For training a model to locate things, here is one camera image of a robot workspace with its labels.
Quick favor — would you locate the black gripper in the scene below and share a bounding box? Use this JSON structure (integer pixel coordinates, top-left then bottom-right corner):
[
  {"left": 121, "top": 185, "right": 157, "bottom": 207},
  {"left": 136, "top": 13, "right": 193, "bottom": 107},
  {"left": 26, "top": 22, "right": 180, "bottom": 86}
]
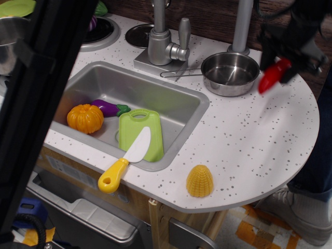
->
[{"left": 257, "top": 23, "right": 328, "bottom": 84}]

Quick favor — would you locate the red toy pepper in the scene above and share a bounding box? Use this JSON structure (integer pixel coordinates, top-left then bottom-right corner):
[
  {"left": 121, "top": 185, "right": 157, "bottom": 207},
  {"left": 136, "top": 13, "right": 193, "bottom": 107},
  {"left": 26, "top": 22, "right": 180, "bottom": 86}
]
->
[{"left": 258, "top": 58, "right": 292, "bottom": 94}]

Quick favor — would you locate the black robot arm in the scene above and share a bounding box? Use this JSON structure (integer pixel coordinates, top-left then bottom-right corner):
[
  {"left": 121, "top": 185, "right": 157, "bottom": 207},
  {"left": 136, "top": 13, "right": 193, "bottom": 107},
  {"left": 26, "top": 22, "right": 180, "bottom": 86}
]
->
[{"left": 254, "top": 1, "right": 331, "bottom": 83}]

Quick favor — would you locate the small steel pan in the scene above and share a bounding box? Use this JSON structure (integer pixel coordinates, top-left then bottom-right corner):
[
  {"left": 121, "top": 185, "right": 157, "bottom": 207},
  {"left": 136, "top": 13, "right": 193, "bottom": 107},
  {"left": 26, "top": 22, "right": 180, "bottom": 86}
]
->
[{"left": 160, "top": 52, "right": 260, "bottom": 98}]

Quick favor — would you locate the large steel pot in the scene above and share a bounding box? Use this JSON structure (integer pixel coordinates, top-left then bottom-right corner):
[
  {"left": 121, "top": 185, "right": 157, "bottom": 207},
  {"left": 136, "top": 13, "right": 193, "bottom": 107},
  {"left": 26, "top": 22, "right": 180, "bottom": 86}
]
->
[{"left": 1, "top": 17, "right": 30, "bottom": 76}]

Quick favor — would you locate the grey vertical pole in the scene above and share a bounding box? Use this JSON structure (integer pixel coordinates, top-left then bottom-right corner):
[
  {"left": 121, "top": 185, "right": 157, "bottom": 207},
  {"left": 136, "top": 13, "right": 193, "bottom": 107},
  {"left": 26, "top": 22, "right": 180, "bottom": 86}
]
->
[{"left": 227, "top": 0, "right": 254, "bottom": 55}]

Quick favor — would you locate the grey sink basin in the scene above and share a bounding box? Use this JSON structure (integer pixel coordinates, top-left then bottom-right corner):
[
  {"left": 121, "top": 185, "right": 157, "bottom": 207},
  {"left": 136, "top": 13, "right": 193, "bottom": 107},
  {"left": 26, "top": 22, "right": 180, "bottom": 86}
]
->
[{"left": 51, "top": 62, "right": 209, "bottom": 171}]

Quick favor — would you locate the silver toy faucet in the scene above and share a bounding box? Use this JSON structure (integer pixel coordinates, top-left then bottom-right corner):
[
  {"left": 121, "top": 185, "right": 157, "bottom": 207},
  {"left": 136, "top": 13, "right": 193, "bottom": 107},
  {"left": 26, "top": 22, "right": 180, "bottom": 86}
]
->
[{"left": 134, "top": 0, "right": 191, "bottom": 80}]

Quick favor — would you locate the blue jeans leg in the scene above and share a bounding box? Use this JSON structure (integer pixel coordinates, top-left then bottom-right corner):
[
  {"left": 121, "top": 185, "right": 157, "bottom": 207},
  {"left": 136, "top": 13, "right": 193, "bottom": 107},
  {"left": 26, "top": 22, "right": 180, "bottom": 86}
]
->
[{"left": 287, "top": 72, "right": 331, "bottom": 202}]

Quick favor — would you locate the yellow toy corn half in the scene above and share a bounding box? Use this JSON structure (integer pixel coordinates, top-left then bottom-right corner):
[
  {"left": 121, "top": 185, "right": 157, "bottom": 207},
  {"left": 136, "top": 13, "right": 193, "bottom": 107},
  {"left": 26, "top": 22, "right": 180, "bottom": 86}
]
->
[{"left": 186, "top": 165, "right": 214, "bottom": 197}]

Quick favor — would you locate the white sneaker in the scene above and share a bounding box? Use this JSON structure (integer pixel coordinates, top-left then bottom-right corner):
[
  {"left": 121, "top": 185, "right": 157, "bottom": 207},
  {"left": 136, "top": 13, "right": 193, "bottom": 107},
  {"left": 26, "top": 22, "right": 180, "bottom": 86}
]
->
[{"left": 252, "top": 188, "right": 331, "bottom": 246}]

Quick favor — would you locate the green toy cutting board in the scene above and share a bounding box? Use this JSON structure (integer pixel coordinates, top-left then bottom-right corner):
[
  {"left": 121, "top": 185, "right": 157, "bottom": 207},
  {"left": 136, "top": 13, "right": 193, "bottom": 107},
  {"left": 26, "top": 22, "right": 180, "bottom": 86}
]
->
[{"left": 118, "top": 109, "right": 164, "bottom": 162}]

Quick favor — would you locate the back stove burner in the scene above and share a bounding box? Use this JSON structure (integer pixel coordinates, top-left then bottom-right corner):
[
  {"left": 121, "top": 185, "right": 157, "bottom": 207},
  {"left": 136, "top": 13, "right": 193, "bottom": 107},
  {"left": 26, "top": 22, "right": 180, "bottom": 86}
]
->
[{"left": 80, "top": 17, "right": 120, "bottom": 52}]

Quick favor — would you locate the purple toy eggplant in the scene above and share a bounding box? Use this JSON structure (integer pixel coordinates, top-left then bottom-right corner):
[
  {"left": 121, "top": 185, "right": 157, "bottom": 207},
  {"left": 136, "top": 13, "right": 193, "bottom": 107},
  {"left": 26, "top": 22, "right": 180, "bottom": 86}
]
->
[{"left": 91, "top": 99, "right": 131, "bottom": 117}]

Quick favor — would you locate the green toy vegetable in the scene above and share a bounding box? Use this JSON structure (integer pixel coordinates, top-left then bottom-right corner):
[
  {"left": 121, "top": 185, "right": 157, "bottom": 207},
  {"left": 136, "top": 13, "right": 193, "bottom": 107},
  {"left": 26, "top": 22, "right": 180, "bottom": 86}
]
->
[{"left": 94, "top": 1, "right": 108, "bottom": 17}]

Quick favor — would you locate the purple white toy onion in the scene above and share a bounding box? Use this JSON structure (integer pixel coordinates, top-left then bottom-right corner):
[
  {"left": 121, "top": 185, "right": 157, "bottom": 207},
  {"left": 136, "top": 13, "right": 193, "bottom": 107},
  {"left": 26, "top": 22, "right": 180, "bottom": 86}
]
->
[{"left": 88, "top": 15, "right": 98, "bottom": 32}]

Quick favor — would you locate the orange toy pumpkin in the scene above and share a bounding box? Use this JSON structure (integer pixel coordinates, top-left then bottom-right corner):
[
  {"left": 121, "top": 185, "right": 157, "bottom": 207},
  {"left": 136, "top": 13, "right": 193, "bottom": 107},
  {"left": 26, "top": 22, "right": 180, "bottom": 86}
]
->
[{"left": 66, "top": 104, "right": 104, "bottom": 134}]

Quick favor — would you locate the white yellow toy knife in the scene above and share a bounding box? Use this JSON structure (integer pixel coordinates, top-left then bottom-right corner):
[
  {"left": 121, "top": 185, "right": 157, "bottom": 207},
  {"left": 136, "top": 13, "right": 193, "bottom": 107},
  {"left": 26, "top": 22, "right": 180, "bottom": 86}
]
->
[{"left": 98, "top": 127, "right": 151, "bottom": 193}]

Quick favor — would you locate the grey oven door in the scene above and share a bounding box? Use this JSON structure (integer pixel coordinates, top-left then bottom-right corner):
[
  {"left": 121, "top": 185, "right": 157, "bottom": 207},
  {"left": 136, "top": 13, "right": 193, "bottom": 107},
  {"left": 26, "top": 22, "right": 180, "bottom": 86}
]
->
[{"left": 26, "top": 170, "right": 153, "bottom": 248}]

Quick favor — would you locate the green toy plate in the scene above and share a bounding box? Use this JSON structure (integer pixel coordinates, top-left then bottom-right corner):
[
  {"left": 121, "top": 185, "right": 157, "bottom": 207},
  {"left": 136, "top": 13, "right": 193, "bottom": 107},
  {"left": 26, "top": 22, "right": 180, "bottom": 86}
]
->
[{"left": 1, "top": 0, "right": 36, "bottom": 18}]

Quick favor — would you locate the blue clamp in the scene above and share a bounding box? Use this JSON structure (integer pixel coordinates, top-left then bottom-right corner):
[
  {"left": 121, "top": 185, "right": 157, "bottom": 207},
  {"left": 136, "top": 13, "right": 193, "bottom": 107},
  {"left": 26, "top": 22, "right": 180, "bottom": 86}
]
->
[{"left": 13, "top": 197, "right": 48, "bottom": 228}]

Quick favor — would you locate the black braided cable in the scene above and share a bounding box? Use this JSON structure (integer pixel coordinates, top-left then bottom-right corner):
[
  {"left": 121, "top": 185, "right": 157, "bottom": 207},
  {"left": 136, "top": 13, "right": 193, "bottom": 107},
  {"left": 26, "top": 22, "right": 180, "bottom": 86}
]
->
[{"left": 253, "top": 0, "right": 296, "bottom": 19}]

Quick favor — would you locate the grey cabinet handle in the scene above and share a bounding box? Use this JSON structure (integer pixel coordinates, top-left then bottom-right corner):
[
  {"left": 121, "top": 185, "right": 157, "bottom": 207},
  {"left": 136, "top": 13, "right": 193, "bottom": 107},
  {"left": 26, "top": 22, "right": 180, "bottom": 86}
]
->
[{"left": 169, "top": 218, "right": 219, "bottom": 249}]

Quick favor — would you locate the black foreground frame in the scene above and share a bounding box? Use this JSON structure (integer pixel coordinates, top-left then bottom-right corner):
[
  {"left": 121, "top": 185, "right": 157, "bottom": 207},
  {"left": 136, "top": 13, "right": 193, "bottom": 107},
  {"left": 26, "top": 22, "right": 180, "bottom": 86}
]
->
[{"left": 1, "top": 1, "right": 97, "bottom": 238}]

